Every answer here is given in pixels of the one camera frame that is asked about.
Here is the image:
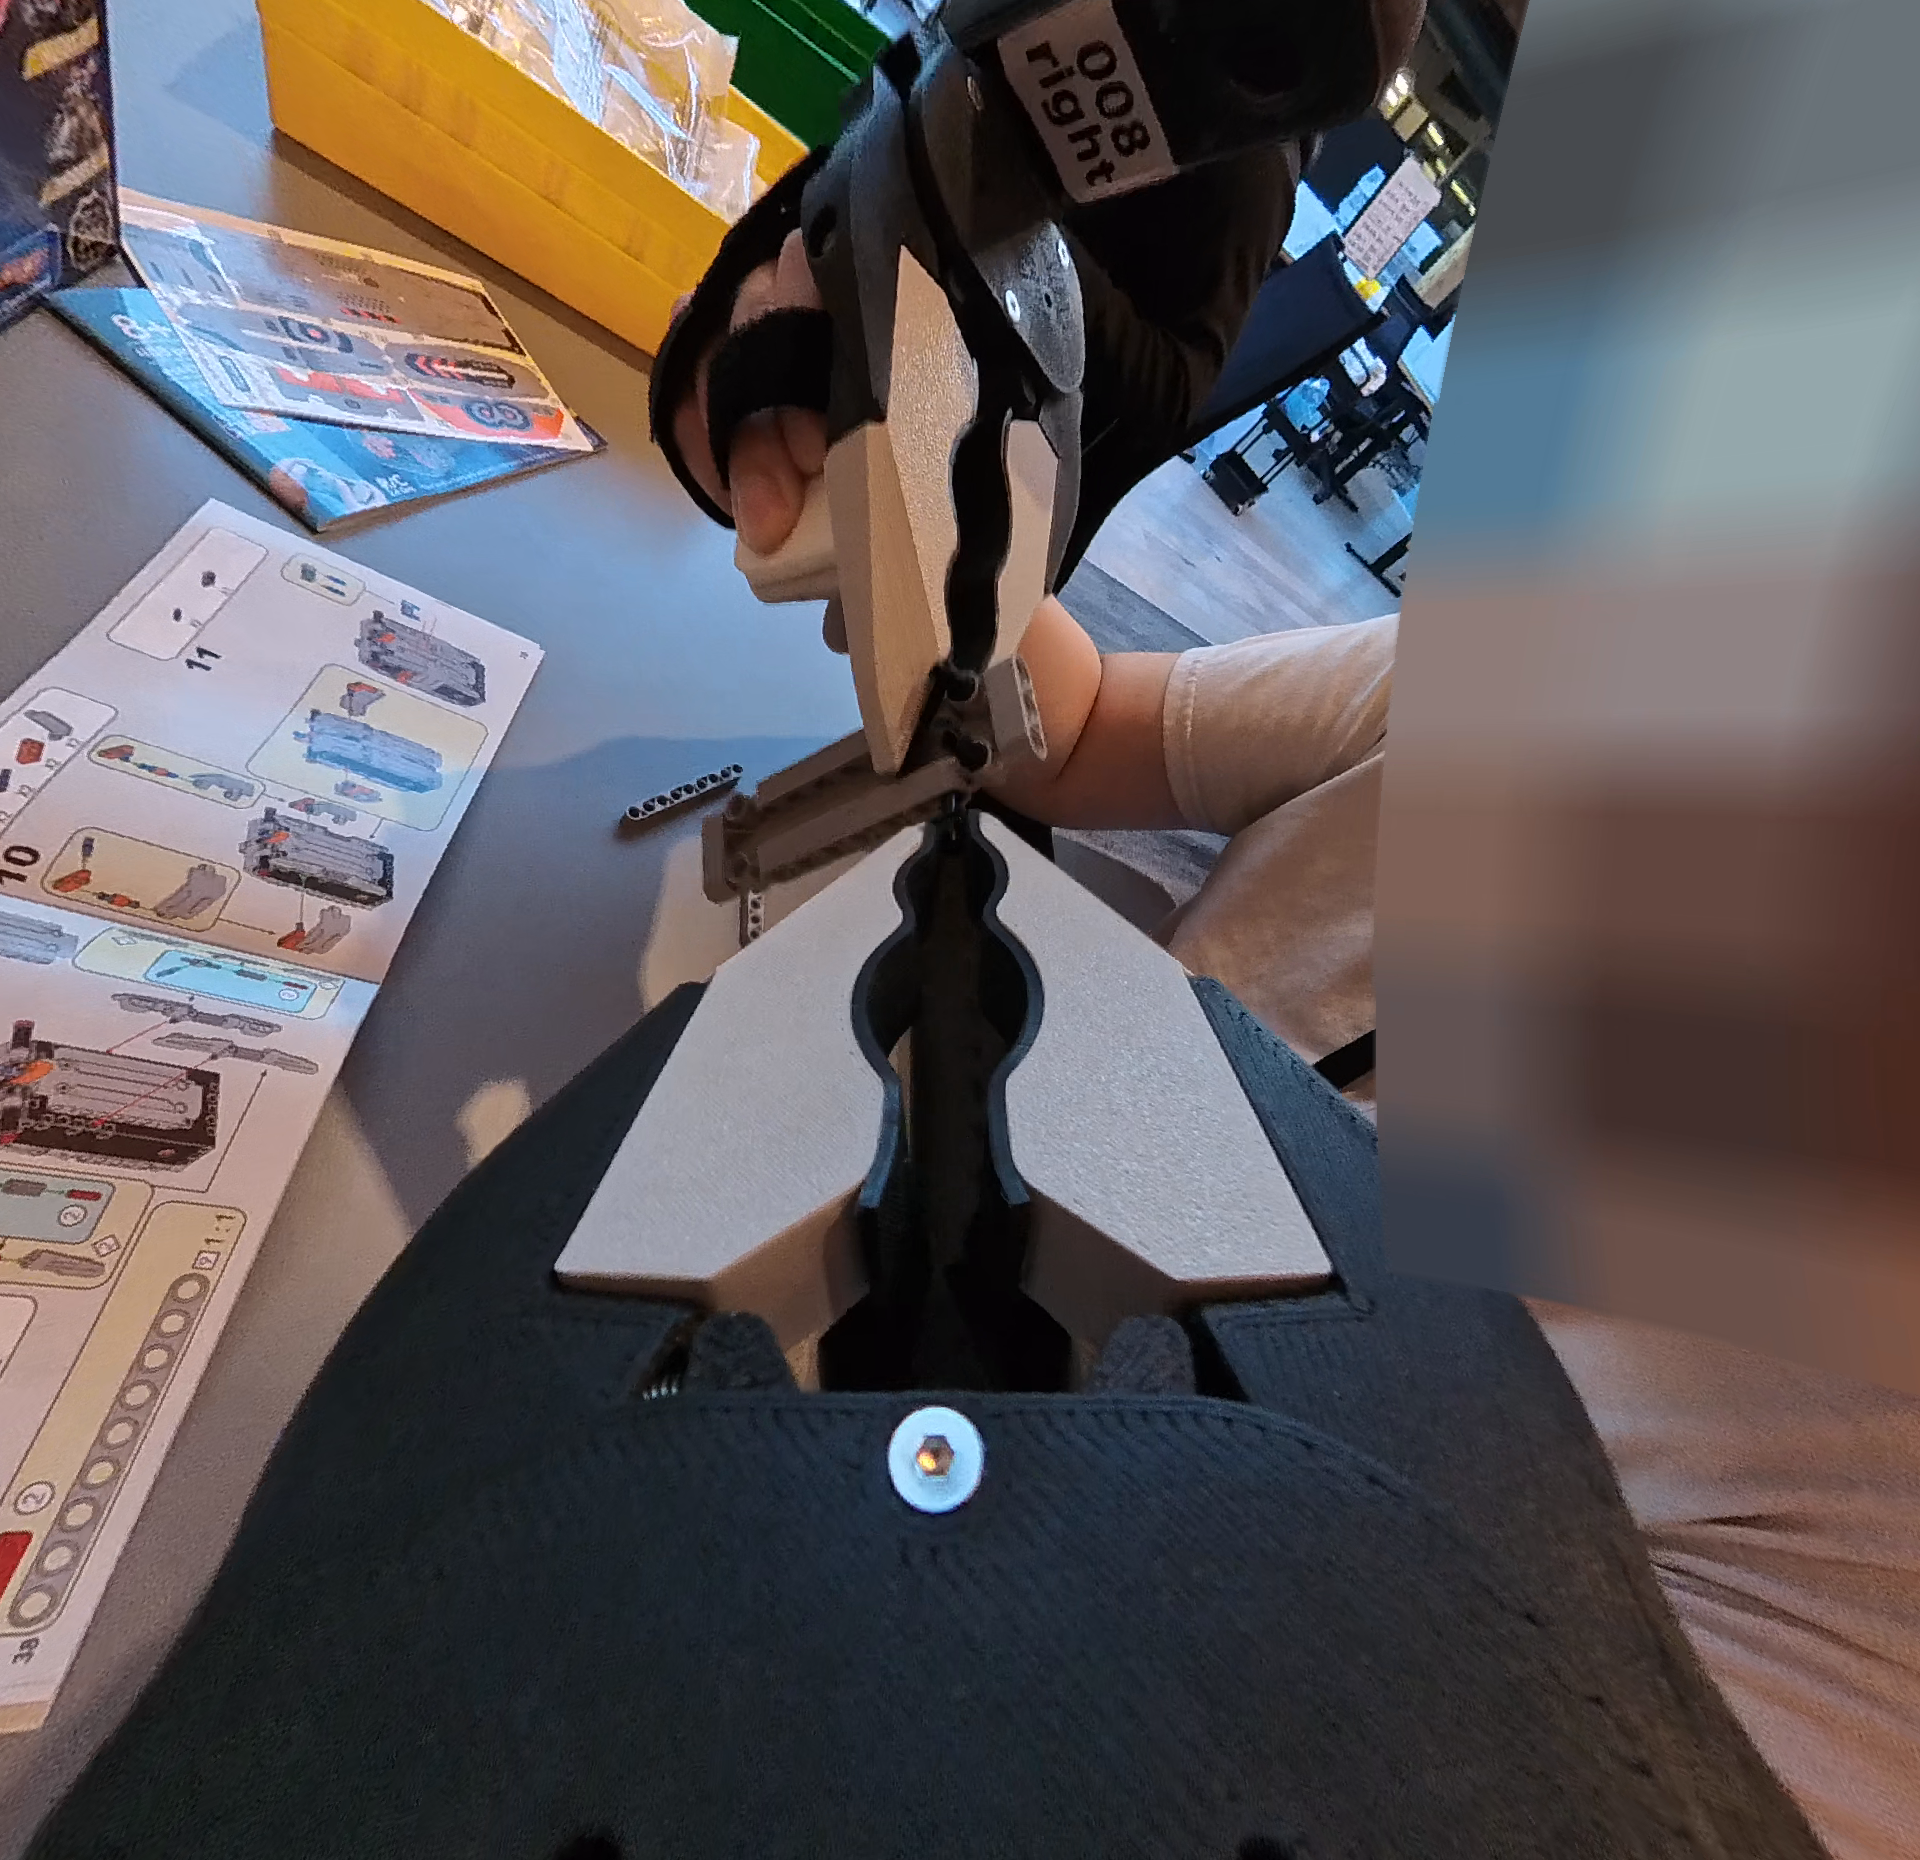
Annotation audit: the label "green plastic bin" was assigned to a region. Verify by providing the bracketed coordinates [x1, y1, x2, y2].
[666, 0, 963, 152]

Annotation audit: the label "person's right hand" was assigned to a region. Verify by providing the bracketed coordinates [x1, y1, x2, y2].
[666, 292, 838, 560]

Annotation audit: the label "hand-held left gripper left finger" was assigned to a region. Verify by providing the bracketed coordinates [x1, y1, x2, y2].
[553, 823, 963, 1390]

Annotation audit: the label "blue booklet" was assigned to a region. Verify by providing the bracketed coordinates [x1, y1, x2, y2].
[53, 282, 453, 534]

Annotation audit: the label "grey desk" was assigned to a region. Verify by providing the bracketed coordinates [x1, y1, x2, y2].
[0, 0, 1053, 1860]

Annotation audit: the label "yellow plastic bin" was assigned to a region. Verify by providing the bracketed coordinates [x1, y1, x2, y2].
[247, 0, 812, 361]

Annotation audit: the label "white instruction booklet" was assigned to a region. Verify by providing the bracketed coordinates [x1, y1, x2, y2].
[0, 499, 546, 1735]

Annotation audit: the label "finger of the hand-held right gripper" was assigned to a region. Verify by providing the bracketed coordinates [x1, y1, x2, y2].
[824, 240, 1011, 780]
[960, 391, 1087, 678]

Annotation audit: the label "black table frames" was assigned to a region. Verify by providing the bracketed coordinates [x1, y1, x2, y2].
[1201, 233, 1451, 602]

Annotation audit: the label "white paper sign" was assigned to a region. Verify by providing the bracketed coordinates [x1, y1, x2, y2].
[1338, 162, 1447, 281]

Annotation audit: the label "dark toy set box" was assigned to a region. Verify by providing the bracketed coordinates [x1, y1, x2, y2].
[0, 0, 148, 336]

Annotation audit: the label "person's right forearm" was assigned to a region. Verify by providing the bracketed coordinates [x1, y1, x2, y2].
[975, 596, 1203, 839]

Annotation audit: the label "sticker sheet in plastic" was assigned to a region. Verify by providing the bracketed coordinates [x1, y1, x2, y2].
[116, 186, 610, 461]

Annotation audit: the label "clear plastic bags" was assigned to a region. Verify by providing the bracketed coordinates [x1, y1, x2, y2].
[360, 0, 761, 228]

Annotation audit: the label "grey technic beam assembly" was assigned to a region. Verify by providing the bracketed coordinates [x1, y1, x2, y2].
[702, 657, 1056, 911]

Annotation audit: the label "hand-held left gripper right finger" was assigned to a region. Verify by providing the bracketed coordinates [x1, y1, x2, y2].
[960, 815, 1340, 1382]

